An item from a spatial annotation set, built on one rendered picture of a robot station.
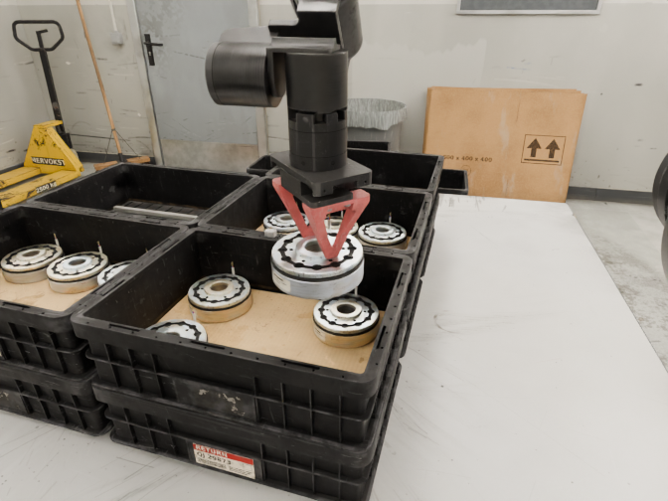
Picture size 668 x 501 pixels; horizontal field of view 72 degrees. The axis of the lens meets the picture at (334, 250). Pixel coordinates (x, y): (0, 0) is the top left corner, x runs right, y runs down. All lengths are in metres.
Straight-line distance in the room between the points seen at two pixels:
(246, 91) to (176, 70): 3.78
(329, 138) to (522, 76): 3.30
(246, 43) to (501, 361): 0.70
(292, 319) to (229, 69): 0.43
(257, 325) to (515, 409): 0.44
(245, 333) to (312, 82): 0.44
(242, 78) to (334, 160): 0.11
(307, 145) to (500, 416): 0.56
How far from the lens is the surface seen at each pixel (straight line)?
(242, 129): 4.06
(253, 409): 0.59
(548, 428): 0.83
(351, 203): 0.45
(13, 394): 0.88
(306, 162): 0.44
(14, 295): 0.99
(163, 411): 0.67
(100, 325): 0.64
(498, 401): 0.85
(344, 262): 0.48
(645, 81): 3.89
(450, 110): 3.53
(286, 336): 0.72
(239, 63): 0.45
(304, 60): 0.42
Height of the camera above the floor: 1.27
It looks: 28 degrees down
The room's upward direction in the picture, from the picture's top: straight up
